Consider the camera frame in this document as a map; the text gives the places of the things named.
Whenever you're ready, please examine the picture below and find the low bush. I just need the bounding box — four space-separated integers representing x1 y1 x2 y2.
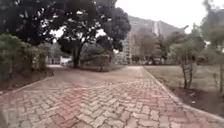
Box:
81 53 113 72

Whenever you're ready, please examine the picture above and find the red brick path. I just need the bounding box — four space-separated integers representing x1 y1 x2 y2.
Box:
0 64 224 128

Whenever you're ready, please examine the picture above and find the bare brownish tree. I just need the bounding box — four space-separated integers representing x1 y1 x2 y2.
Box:
132 28 160 65

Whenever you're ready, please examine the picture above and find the grey tall building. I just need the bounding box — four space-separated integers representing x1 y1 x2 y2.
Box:
114 14 188 65

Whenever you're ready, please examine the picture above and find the large dark tree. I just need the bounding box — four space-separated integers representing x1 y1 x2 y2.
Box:
0 0 132 69

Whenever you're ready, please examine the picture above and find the white low fence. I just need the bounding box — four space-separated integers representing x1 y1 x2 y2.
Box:
46 55 73 66

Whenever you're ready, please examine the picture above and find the dry grass lawn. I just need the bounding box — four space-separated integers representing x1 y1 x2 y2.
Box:
144 64 224 93

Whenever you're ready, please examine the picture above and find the grey kerb strip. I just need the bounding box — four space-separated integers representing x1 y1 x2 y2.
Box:
143 65 224 122

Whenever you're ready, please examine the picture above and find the small thin tree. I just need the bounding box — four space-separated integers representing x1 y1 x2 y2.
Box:
169 31 208 90

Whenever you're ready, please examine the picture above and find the bare soil strip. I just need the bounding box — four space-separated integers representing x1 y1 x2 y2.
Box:
0 69 55 94

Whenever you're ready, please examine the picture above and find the green hedge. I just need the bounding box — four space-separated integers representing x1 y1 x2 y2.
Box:
0 33 51 81

